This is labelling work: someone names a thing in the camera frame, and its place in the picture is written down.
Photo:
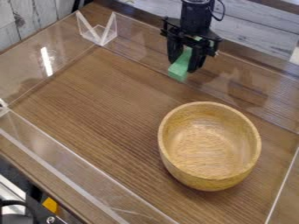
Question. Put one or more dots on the green rectangular block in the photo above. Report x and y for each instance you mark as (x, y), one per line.
(177, 69)

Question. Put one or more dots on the brown wooden bowl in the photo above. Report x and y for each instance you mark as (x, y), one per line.
(209, 145)

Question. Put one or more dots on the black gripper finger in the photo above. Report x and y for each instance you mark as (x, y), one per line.
(197, 57)
(173, 48)

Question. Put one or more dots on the yellow label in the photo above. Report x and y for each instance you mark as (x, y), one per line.
(51, 205)

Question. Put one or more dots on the clear acrylic corner bracket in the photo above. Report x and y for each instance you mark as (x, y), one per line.
(99, 34)

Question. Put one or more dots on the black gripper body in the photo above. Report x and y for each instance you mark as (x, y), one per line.
(192, 28)

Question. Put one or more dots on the clear acrylic enclosure wall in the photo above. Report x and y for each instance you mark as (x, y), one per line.
(84, 105)

